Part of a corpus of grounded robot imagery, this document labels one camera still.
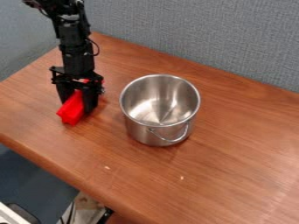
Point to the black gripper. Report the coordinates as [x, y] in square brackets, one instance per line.
[77, 75]

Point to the red star-shaped block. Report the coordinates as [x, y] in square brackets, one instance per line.
[73, 109]

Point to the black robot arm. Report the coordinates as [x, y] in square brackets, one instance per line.
[70, 21]

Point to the white object at corner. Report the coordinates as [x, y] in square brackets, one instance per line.
[12, 214]

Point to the metal pot with handle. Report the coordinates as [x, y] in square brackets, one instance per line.
[159, 104]

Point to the table leg frame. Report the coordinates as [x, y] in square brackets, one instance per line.
[86, 211]

